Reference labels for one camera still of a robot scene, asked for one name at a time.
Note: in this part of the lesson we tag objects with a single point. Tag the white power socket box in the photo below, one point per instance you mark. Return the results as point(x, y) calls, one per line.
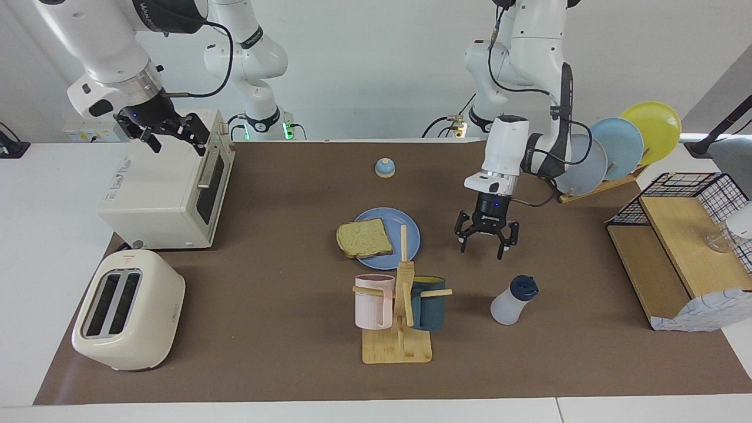
point(88, 134)

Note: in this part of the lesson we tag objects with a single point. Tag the cream two-slot toaster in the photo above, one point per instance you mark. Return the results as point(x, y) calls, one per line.
point(153, 311)

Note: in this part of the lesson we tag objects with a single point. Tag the grey rounded object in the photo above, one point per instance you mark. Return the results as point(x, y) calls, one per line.
point(734, 158)

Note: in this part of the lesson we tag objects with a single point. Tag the wooden plate rack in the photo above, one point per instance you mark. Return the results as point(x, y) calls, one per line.
point(593, 191)

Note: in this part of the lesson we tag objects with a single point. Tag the brown table mat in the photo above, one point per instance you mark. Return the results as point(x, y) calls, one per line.
point(264, 352)

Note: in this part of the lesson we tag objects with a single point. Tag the grey round plate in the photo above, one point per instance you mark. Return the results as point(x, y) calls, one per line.
point(587, 170)

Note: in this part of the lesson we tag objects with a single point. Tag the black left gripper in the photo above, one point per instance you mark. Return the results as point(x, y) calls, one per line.
point(492, 214)

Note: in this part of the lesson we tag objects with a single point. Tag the white bottle dark blue cap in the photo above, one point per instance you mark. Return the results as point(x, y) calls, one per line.
point(505, 308)

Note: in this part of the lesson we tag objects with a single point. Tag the two-tier wooden shelf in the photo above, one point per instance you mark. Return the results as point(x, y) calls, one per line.
point(681, 241)

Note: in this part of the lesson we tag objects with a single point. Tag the pink mug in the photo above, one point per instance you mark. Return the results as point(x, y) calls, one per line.
point(371, 308)

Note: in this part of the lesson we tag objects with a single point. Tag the wooden mug rack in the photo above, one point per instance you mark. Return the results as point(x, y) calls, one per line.
point(396, 349)

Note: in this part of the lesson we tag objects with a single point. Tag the clear glass cup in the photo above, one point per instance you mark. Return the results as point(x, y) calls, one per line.
point(718, 241)

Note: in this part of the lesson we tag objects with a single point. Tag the white rounded object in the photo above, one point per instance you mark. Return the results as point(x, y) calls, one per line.
point(743, 223)

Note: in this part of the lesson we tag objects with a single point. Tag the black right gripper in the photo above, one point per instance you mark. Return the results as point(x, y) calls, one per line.
point(147, 113)

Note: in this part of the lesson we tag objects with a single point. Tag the toasted bread slice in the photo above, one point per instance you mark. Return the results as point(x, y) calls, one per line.
point(364, 238)

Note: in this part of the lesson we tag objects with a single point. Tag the teal mug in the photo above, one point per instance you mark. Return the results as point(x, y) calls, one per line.
point(432, 311)

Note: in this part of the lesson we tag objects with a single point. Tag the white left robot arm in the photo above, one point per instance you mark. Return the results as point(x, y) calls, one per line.
point(529, 53)

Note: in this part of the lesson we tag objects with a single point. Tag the black clamp mount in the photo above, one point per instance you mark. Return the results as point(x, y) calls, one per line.
point(12, 147)

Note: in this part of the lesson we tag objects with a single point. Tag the light blue round plate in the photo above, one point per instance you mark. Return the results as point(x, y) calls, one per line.
point(623, 144)

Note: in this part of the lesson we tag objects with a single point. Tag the white blue checkered cloth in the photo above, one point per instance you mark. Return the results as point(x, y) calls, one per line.
point(705, 311)

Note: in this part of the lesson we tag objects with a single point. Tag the yellow round plate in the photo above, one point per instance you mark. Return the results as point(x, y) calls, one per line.
point(658, 129)

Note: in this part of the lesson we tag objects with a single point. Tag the white toaster oven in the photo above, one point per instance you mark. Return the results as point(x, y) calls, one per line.
point(158, 194)

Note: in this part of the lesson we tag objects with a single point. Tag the blue wooden call bell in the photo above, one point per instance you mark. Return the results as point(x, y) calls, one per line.
point(385, 169)

